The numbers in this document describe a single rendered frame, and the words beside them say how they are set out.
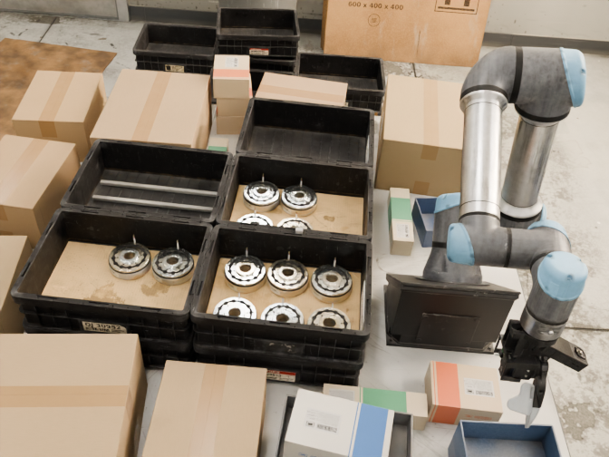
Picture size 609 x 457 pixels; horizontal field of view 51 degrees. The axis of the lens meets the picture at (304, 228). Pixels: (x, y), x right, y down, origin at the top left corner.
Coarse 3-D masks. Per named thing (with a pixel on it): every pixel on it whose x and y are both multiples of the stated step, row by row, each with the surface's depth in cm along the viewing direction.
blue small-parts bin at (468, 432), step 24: (456, 432) 137; (480, 432) 137; (504, 432) 137; (528, 432) 137; (552, 432) 135; (456, 456) 136; (480, 456) 136; (504, 456) 137; (528, 456) 137; (552, 456) 134
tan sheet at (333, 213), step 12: (240, 192) 185; (240, 204) 181; (324, 204) 184; (336, 204) 184; (348, 204) 184; (360, 204) 185; (240, 216) 178; (276, 216) 179; (288, 216) 179; (312, 216) 180; (324, 216) 180; (336, 216) 180; (348, 216) 181; (360, 216) 181; (324, 228) 176; (336, 228) 176; (348, 228) 177; (360, 228) 177
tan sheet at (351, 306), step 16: (224, 272) 162; (352, 272) 165; (224, 288) 158; (352, 288) 161; (208, 304) 154; (256, 304) 155; (272, 304) 156; (304, 304) 156; (320, 304) 157; (336, 304) 157; (352, 304) 157; (304, 320) 153; (352, 320) 154
